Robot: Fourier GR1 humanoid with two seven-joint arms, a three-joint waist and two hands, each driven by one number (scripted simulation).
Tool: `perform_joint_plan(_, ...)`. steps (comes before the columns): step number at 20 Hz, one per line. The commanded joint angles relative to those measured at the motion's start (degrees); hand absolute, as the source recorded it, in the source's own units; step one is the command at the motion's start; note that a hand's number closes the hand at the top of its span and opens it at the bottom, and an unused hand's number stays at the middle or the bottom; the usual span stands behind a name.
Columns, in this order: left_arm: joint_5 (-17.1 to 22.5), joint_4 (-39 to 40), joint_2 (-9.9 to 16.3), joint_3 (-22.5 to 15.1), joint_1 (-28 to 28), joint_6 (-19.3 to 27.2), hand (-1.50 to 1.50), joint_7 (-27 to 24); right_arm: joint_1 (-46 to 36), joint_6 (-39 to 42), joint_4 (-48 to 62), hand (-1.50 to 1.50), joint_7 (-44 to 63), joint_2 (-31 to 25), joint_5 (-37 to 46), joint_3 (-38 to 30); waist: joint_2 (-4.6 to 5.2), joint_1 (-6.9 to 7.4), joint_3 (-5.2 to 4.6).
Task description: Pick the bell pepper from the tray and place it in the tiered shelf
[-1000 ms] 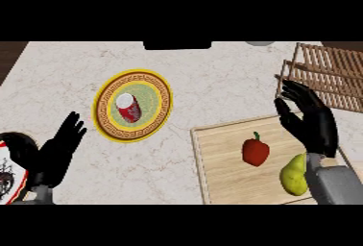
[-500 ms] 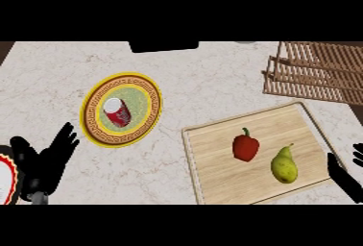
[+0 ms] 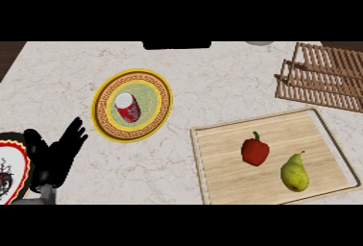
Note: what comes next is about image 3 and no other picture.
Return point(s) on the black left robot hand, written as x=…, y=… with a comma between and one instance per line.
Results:
x=60, y=157

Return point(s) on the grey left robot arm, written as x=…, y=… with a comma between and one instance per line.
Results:
x=47, y=194

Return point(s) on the red bell pepper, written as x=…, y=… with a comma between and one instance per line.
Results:
x=255, y=152

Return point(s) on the wooden tray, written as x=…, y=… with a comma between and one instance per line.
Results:
x=272, y=157

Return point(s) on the wooden tiered shelf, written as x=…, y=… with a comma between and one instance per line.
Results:
x=324, y=77

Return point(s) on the white red-rimmed patterned plate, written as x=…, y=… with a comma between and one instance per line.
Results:
x=13, y=169

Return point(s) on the red can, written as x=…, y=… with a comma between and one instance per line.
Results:
x=128, y=108

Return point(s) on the yellow and brown patterned plate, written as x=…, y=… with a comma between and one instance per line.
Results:
x=132, y=105

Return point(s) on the black appliance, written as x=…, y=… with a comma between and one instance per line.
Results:
x=176, y=45

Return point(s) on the green pear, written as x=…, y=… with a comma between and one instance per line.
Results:
x=295, y=174

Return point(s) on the grey round object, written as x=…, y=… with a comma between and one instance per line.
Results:
x=261, y=43

